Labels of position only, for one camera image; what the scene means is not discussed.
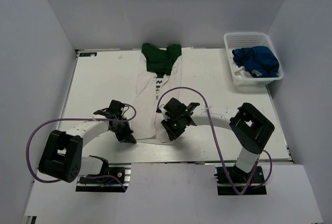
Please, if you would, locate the blue t-shirt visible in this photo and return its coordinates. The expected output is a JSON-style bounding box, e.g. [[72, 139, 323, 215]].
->
[[231, 46, 280, 78]]

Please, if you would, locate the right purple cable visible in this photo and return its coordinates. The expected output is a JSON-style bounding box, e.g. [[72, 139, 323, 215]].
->
[[155, 87, 273, 196]]

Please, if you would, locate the white plastic basket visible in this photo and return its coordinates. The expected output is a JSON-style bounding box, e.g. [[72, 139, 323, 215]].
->
[[224, 32, 284, 86]]

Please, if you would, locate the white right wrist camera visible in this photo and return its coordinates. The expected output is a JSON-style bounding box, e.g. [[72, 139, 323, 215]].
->
[[156, 105, 165, 114]]

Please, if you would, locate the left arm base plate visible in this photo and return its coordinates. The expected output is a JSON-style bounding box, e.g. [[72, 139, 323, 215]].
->
[[75, 164, 131, 193]]

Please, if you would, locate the white green raglan t-shirt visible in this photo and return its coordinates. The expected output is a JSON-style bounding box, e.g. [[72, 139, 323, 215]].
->
[[131, 43, 183, 144]]

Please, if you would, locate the dark label sticker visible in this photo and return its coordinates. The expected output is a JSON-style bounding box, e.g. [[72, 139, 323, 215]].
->
[[79, 52, 98, 57]]

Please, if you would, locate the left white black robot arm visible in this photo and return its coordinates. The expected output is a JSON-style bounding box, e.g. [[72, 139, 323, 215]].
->
[[38, 100, 136, 183]]

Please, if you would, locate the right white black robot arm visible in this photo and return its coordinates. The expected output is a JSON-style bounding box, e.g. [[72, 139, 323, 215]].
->
[[156, 98, 275, 182]]

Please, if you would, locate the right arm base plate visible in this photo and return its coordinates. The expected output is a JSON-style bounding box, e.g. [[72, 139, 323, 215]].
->
[[214, 166, 267, 196]]

